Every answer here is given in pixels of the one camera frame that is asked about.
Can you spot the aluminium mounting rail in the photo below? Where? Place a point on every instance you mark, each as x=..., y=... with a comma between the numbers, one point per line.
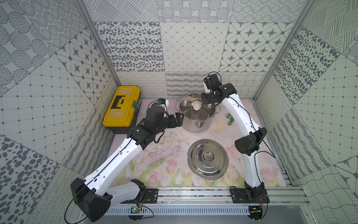
x=197, y=201

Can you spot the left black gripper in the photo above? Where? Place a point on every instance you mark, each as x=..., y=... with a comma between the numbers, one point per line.
x=172, y=121

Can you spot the white spoon grey handle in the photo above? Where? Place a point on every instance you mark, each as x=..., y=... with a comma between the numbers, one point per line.
x=197, y=104

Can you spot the stainless steel pot lid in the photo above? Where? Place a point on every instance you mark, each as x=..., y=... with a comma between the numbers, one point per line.
x=207, y=159

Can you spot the yellow black toolbox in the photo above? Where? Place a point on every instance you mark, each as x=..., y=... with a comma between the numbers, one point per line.
x=123, y=111

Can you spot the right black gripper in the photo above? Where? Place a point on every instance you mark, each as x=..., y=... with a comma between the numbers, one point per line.
x=204, y=99

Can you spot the green hose nozzle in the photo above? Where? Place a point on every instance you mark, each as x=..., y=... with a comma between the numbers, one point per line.
x=231, y=119

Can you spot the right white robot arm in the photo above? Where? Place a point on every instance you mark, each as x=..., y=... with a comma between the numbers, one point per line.
x=252, y=135

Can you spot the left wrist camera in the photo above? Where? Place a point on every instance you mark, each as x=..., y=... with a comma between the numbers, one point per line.
x=163, y=103

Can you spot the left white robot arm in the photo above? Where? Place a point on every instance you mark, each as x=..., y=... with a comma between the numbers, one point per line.
x=94, y=194

